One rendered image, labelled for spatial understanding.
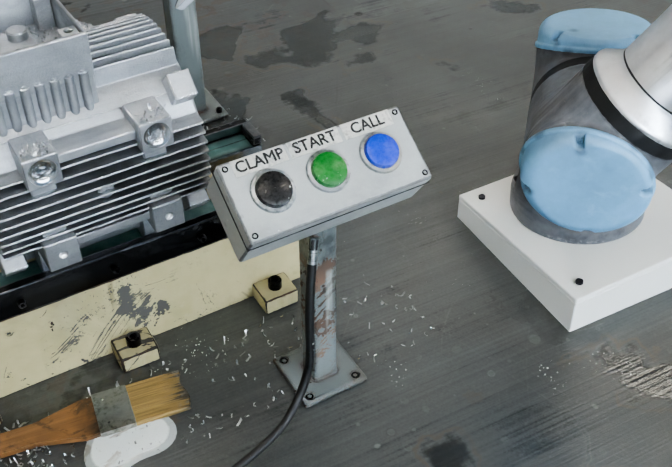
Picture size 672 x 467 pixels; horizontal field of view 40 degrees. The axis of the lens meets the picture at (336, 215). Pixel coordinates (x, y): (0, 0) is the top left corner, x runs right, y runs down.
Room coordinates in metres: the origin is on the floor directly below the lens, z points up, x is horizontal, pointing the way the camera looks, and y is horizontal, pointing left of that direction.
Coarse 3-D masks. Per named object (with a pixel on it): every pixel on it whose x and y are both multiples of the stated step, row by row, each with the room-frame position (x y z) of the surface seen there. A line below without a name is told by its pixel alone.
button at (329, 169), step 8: (328, 152) 0.60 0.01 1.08; (320, 160) 0.59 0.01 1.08; (328, 160) 0.59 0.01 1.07; (336, 160) 0.60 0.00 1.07; (312, 168) 0.59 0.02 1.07; (320, 168) 0.59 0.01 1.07; (328, 168) 0.59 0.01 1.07; (336, 168) 0.59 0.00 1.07; (344, 168) 0.59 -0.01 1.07; (320, 176) 0.58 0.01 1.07; (328, 176) 0.58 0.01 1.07; (336, 176) 0.58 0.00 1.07; (344, 176) 0.59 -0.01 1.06; (320, 184) 0.58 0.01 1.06; (328, 184) 0.58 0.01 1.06; (336, 184) 0.58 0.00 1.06
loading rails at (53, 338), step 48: (240, 144) 0.84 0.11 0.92; (144, 240) 0.66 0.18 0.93; (192, 240) 0.69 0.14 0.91; (0, 288) 0.60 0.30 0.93; (48, 288) 0.61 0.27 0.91; (96, 288) 0.63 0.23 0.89; (144, 288) 0.66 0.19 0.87; (192, 288) 0.68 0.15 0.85; (240, 288) 0.71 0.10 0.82; (288, 288) 0.71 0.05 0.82; (0, 336) 0.59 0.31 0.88; (48, 336) 0.61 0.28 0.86; (96, 336) 0.63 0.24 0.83; (144, 336) 0.64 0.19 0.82; (0, 384) 0.58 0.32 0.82
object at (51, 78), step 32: (0, 0) 0.73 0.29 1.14; (32, 0) 0.73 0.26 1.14; (0, 32) 0.73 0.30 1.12; (64, 32) 0.68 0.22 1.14; (0, 64) 0.64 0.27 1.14; (32, 64) 0.65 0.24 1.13; (64, 64) 0.66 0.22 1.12; (0, 96) 0.63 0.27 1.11; (32, 96) 0.65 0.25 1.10; (64, 96) 0.66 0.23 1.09; (96, 96) 0.67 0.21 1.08; (0, 128) 0.63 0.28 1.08
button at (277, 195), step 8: (264, 176) 0.57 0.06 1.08; (272, 176) 0.57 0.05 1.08; (280, 176) 0.57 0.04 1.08; (256, 184) 0.56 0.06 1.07; (264, 184) 0.56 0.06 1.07; (272, 184) 0.57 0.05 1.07; (280, 184) 0.57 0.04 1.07; (288, 184) 0.57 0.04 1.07; (256, 192) 0.56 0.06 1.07; (264, 192) 0.56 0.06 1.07; (272, 192) 0.56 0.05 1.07; (280, 192) 0.56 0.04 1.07; (288, 192) 0.56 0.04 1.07; (264, 200) 0.55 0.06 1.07; (272, 200) 0.55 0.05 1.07; (280, 200) 0.56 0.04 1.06; (288, 200) 0.56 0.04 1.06
